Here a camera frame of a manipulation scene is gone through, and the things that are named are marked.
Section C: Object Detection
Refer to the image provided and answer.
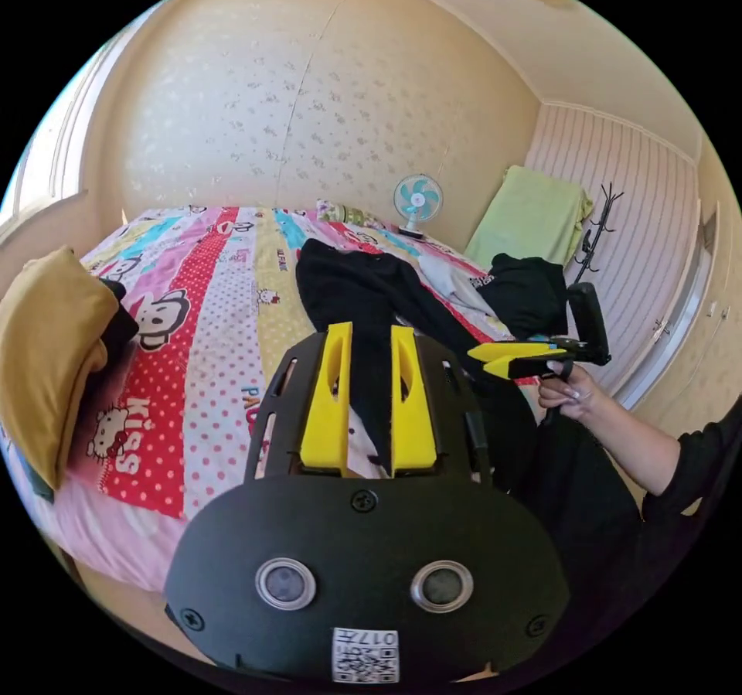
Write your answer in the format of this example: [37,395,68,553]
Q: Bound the floral pillow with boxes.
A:
[315,198,385,230]

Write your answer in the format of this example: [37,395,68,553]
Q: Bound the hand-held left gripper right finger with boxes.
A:
[390,325,437,471]

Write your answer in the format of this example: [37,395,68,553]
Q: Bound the person's body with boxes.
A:
[492,411,742,670]

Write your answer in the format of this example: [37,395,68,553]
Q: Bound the person's right hand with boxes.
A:
[537,358,599,424]

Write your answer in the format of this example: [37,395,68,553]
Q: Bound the black pants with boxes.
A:
[294,237,541,475]

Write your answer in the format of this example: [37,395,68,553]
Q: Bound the person's right forearm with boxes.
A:
[588,390,742,513]

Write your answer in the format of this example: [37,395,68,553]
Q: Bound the black coat rack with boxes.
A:
[572,181,626,285]

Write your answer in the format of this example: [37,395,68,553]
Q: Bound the cream cupboard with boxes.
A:
[611,138,742,424]

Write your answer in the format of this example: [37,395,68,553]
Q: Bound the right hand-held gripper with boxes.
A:
[466,333,582,386]

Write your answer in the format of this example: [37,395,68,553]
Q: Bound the small blue table fan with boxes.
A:
[393,172,445,242]

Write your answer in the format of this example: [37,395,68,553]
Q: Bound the bed with cartoon printed sheet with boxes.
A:
[0,204,547,598]

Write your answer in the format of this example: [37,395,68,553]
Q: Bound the light green cloth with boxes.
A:
[463,164,594,271]

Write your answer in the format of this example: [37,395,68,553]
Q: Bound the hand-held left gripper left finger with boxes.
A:
[299,321,353,470]

